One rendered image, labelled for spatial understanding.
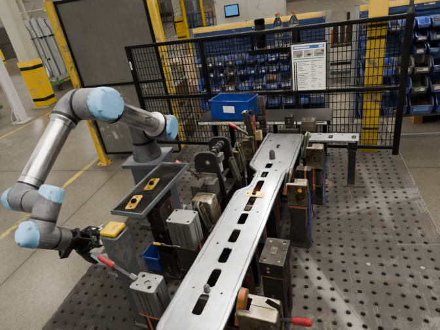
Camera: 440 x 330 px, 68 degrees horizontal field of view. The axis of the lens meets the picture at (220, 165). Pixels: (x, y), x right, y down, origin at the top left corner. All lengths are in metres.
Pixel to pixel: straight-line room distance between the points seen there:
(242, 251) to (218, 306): 0.23
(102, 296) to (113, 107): 0.84
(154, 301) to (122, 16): 3.20
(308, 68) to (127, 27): 2.21
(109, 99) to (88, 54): 2.95
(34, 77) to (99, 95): 7.77
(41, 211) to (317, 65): 1.73
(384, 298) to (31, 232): 1.23
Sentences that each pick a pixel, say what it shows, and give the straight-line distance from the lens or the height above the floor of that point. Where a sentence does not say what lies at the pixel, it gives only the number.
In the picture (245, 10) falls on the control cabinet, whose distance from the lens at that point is 8.29.
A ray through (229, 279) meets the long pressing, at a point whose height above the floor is 1.00.
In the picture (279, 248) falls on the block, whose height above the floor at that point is 1.03.
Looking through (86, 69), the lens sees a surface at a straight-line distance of 4.25.
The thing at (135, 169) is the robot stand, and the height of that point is 1.07.
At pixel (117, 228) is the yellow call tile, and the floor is 1.16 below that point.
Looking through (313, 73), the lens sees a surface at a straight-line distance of 2.22.
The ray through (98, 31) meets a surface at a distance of 4.02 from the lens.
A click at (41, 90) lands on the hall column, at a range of 9.00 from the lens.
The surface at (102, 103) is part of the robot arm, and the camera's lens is 1.21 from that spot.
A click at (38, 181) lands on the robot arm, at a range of 1.25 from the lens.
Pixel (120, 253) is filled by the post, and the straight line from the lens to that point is 1.16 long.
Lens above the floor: 1.78
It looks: 27 degrees down
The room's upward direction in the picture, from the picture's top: 10 degrees counter-clockwise
